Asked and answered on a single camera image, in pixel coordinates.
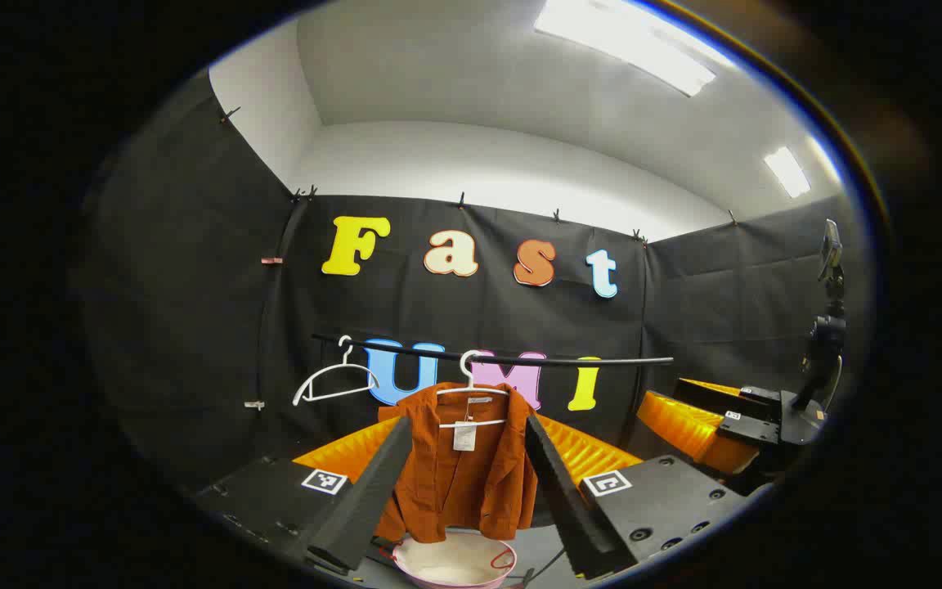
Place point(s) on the white plastic hanger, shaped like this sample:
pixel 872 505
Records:
pixel 338 393
pixel 491 423

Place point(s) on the white pink-rimmed laundry hamper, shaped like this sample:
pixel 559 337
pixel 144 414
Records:
pixel 455 560

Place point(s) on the black clothes rail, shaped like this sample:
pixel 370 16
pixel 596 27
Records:
pixel 602 361

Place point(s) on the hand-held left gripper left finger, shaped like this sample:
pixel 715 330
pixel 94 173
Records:
pixel 369 491

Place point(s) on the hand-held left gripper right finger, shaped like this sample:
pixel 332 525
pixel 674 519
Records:
pixel 569 499

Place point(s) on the black backdrop cloth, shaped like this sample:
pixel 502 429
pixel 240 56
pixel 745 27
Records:
pixel 479 307

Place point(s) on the ceiling light panel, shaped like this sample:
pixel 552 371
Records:
pixel 626 41
pixel 787 172

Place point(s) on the row of black cloth clips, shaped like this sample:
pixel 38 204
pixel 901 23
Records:
pixel 461 200

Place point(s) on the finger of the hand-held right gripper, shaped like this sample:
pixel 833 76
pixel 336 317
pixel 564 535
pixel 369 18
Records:
pixel 724 397
pixel 684 429

